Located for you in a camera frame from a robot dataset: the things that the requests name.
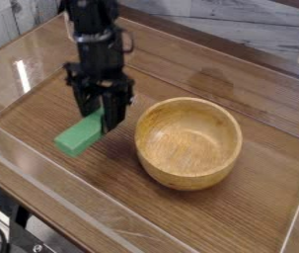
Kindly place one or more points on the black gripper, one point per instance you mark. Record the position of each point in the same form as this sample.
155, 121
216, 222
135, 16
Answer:
97, 76

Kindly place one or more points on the green rectangular block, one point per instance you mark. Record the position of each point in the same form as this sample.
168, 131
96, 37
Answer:
80, 135

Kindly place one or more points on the brown wooden bowl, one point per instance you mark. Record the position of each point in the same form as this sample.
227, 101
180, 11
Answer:
188, 142

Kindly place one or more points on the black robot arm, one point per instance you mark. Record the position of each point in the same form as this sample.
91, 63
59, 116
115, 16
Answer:
92, 16

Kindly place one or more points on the black table leg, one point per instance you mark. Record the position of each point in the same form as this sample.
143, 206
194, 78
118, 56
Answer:
19, 217

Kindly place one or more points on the clear acrylic tray wall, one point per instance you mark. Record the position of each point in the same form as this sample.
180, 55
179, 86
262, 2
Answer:
97, 198

